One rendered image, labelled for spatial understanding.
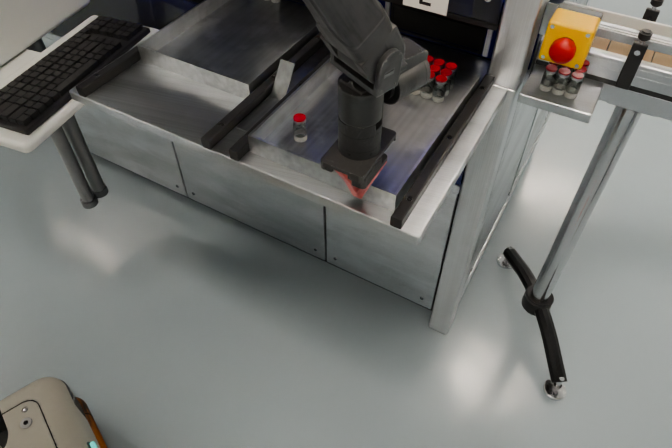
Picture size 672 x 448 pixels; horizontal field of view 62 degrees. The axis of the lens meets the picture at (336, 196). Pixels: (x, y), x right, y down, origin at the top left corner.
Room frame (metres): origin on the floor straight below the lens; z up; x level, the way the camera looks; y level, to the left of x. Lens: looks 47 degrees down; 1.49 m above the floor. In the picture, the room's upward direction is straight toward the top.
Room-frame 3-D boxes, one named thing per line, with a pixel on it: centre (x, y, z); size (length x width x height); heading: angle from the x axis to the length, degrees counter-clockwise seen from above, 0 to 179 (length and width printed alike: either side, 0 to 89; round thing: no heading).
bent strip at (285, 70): (0.78, 0.12, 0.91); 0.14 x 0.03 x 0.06; 149
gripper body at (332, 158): (0.56, -0.03, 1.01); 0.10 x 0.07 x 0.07; 150
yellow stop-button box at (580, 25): (0.83, -0.39, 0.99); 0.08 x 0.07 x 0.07; 150
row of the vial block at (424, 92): (0.85, -0.11, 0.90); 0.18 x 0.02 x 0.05; 60
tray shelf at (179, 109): (0.87, 0.07, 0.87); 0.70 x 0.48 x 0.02; 60
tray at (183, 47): (1.02, 0.18, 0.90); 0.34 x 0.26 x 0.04; 150
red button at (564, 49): (0.79, -0.37, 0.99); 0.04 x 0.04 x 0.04; 60
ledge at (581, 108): (0.86, -0.42, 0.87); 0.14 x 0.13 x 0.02; 150
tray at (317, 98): (0.75, -0.06, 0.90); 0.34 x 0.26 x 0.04; 150
